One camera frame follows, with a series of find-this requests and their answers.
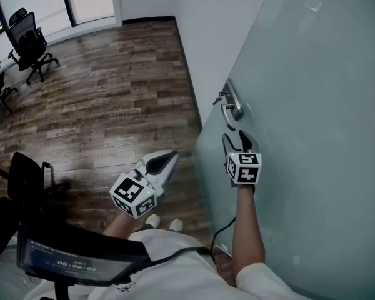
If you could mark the black baseboard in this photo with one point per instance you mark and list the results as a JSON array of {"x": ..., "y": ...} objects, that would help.
[{"x": 150, "y": 20}]

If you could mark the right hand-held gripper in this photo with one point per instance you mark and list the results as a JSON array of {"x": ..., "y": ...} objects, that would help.
[{"x": 245, "y": 169}]

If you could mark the person's white shoe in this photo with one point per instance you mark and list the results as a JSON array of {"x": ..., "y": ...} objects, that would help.
[
  {"x": 153, "y": 221},
  {"x": 176, "y": 224}
]

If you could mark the person's white right shoe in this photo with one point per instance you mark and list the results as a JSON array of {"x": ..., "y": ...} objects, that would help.
[{"x": 176, "y": 224}]

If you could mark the person's left forearm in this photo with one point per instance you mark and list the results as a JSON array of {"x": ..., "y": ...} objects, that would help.
[{"x": 118, "y": 225}]

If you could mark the person's white left shoe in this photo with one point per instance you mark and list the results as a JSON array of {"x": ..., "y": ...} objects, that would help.
[{"x": 153, "y": 221}]

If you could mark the black chair with armrests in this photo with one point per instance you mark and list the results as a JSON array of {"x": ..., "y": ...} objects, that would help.
[{"x": 0, "y": 223}]

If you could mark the person's right forearm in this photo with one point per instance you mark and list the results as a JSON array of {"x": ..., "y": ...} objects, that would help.
[{"x": 247, "y": 230}]

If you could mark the frosted glass door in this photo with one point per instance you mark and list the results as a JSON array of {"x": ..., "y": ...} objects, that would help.
[{"x": 315, "y": 105}]

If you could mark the black display tablet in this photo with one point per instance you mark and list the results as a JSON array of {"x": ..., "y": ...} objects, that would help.
[{"x": 75, "y": 255}]

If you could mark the black framed window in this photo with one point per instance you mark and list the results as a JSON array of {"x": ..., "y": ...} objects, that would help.
[{"x": 90, "y": 5}]

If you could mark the black mesh office chair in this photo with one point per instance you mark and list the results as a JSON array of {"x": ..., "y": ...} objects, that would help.
[{"x": 28, "y": 39}]

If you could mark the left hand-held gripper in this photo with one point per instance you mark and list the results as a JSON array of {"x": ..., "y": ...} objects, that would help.
[{"x": 132, "y": 195}]

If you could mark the person's white shirt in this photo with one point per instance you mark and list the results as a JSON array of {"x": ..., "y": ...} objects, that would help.
[{"x": 181, "y": 280}]

